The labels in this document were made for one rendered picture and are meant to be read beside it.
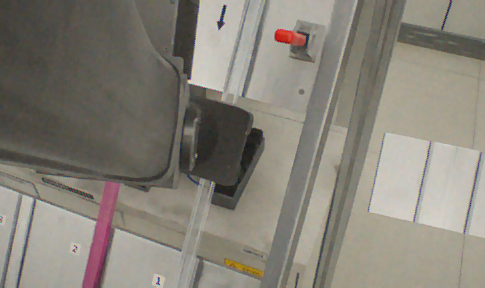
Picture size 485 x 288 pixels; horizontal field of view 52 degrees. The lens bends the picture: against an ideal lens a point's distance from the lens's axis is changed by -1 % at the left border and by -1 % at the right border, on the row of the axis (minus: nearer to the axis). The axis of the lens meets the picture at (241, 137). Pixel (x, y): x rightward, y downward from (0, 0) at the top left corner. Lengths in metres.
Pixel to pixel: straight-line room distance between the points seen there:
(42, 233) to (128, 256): 0.12
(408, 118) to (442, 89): 0.26
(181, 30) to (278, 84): 0.20
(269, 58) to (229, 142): 0.13
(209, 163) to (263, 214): 0.46
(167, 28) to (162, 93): 0.12
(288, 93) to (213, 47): 0.09
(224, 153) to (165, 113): 0.22
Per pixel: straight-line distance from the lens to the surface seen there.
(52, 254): 0.64
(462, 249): 1.71
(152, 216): 0.90
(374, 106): 0.81
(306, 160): 0.49
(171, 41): 0.32
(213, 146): 0.42
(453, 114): 2.13
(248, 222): 0.87
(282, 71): 0.51
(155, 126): 0.20
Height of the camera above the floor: 1.33
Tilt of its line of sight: 46 degrees down
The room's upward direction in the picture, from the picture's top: straight up
